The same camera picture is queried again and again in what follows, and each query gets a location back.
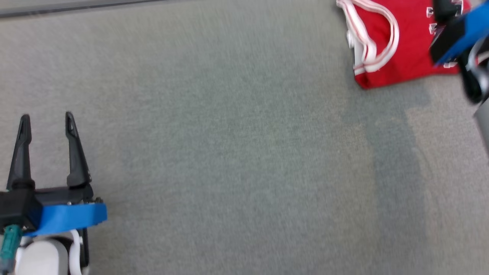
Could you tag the left gripper body blue tape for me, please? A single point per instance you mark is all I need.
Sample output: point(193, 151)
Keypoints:
point(68, 215)

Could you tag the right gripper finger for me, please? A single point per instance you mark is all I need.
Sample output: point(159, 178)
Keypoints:
point(447, 9)

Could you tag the right gripper body blue tape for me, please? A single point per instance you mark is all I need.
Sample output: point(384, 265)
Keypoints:
point(473, 26)

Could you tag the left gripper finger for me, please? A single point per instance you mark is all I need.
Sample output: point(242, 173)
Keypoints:
point(22, 164)
point(77, 164)

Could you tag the red garment with white trim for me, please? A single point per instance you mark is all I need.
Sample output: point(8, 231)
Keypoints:
point(412, 38)

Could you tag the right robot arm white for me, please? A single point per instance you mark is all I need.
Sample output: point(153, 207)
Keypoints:
point(473, 84)

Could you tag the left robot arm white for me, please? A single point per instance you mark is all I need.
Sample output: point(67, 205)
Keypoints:
point(42, 256)

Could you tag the teal connector at left wrist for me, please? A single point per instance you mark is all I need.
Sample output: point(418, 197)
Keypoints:
point(9, 244)

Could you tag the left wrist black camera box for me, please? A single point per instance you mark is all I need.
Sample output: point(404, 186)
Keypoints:
point(19, 208)

